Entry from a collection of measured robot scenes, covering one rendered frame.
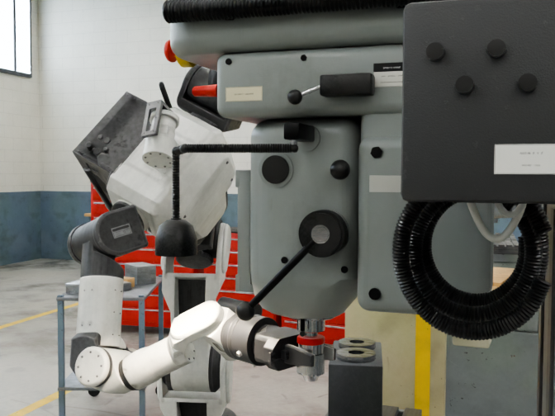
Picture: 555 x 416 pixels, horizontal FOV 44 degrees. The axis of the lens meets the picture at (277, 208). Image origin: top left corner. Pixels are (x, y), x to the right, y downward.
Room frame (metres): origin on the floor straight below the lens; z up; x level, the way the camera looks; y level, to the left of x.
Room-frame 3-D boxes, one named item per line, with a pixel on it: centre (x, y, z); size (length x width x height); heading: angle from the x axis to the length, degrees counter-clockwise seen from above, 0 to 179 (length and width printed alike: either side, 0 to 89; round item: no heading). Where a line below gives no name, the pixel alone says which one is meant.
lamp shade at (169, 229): (1.16, 0.17, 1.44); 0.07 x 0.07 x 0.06
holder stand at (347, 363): (1.59, -0.19, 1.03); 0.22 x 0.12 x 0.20; 172
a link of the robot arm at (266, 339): (1.20, 0.01, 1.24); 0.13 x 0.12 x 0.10; 137
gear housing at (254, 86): (1.12, -0.10, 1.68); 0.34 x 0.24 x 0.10; 72
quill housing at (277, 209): (1.13, -0.06, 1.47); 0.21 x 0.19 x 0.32; 162
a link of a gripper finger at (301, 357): (1.11, -0.03, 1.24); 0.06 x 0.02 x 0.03; 46
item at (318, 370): (1.14, -0.06, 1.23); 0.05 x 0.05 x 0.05
